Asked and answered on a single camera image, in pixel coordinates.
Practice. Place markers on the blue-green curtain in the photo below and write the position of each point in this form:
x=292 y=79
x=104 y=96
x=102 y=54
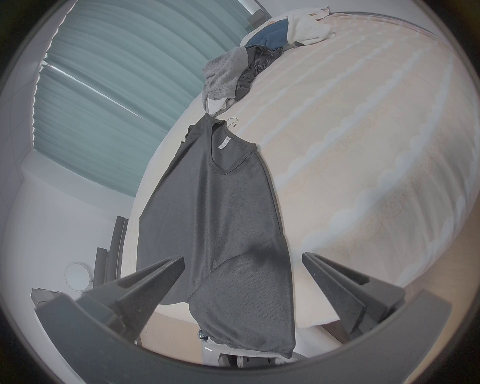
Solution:
x=93 y=131
x=150 y=48

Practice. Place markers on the grey bedside table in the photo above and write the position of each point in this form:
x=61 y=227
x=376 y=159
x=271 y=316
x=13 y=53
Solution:
x=258 y=18

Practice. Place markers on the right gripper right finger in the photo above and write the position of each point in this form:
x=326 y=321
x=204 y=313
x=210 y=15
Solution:
x=352 y=300

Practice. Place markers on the black T-shirt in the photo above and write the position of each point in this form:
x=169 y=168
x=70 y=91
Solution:
x=225 y=225

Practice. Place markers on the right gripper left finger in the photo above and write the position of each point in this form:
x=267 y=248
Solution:
x=131 y=300

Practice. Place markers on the black chest of drawers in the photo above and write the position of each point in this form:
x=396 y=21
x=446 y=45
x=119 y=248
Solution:
x=118 y=247

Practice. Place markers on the bed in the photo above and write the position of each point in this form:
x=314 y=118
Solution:
x=375 y=150

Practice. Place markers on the pile of clothes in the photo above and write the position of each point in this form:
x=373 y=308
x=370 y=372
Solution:
x=228 y=71

